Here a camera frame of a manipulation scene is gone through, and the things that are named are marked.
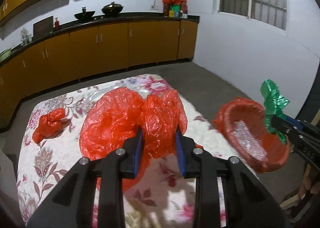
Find green plastic wrapper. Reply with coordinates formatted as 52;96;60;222
260;79;290;145

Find clear bubble wrap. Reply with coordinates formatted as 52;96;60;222
234;121;267;161

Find red plastic trash basket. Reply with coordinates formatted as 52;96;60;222
213;97;290;173

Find lower wooden kitchen cabinets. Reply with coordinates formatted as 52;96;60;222
1;13;200;130

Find floral tablecloth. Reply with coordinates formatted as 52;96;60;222
16;73;253;228

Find small orange plastic bag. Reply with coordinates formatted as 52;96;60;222
32;108;66;144

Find green pot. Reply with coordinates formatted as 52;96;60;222
0;49;11;62

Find glass jar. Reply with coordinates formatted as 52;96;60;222
20;27;32;46

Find dark cutting board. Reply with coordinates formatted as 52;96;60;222
33;16;54;40

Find red bottle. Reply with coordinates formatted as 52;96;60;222
54;17;60;31

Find red bag over containers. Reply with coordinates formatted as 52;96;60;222
162;0;188;18

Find black wok with lid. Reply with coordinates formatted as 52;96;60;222
101;1;123;17

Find black wok with handle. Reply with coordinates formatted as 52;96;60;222
74;7;95;21

